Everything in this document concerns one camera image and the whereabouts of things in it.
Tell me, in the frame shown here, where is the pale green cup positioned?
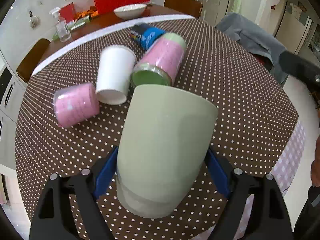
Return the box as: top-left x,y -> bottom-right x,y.
117,85 -> 218,219

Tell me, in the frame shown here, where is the small pink wrapped cup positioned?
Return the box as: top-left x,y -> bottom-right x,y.
53,82 -> 100,128

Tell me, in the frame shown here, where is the white paper cup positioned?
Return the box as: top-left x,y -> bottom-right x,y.
95,45 -> 136,105

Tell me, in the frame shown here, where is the right hand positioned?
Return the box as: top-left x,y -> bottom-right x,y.
311,137 -> 320,187

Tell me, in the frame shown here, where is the pink checkered under cloth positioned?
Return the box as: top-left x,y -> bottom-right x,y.
192,118 -> 306,239

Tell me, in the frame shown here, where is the grey cloth on chair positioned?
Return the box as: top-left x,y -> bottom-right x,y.
215,12 -> 288,86

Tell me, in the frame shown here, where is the brown polka dot tablecloth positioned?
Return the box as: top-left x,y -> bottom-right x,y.
15,19 -> 298,239

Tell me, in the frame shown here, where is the right brown wooden chair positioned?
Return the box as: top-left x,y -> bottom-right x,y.
164,0 -> 203,18

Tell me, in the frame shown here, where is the brown wooden chair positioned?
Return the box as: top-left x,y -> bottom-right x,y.
16,38 -> 50,83
164,0 -> 203,18

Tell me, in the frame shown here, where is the white black sideboard cabinet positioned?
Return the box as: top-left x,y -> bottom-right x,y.
0,56 -> 24,170

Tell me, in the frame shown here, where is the pink green glass jar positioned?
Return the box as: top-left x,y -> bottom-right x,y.
131,33 -> 187,87

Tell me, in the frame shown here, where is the left brown wooden chair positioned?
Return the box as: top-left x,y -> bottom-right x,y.
16,38 -> 50,83

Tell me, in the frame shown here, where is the blue black can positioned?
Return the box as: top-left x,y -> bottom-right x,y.
130,22 -> 166,50

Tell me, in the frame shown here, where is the clear spray bottle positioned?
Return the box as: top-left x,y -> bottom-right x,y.
49,7 -> 71,42

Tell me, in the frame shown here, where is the white ceramic bowl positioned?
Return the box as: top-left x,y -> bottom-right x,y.
113,4 -> 146,20

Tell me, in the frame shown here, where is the green flat box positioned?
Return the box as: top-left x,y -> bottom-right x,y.
67,16 -> 90,32

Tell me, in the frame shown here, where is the small red box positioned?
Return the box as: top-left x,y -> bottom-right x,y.
60,3 -> 76,23

